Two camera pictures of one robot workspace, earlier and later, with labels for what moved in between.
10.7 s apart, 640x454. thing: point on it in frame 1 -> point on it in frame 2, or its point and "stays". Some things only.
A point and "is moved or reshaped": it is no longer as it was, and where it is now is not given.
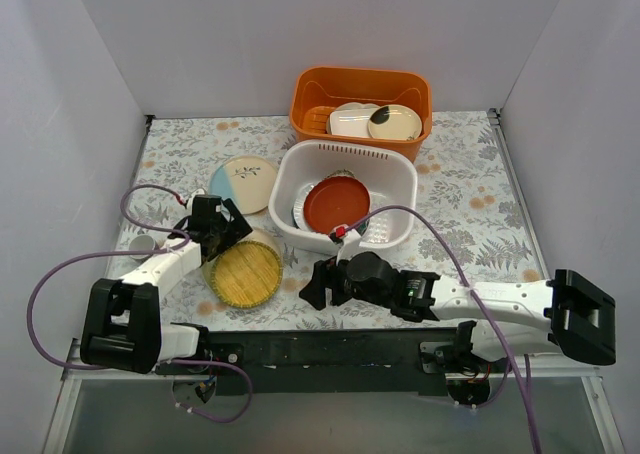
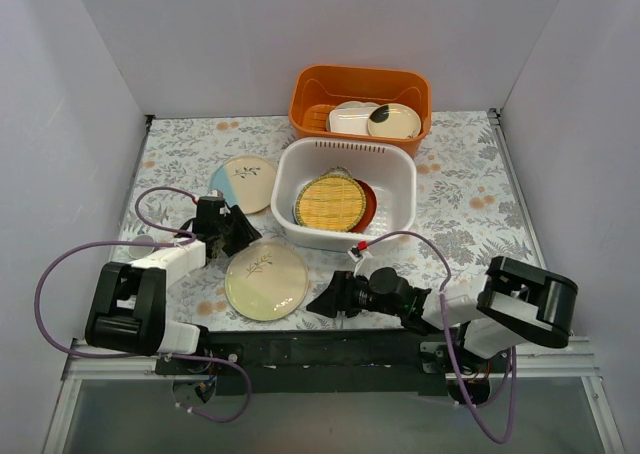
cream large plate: x=268 y=239 is moved or reshaped
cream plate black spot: x=395 y=122 stays
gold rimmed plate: x=246 y=274 -> x=331 y=204
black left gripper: x=223 y=229 stays
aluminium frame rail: x=70 y=383 stays
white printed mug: x=139 y=243 stays
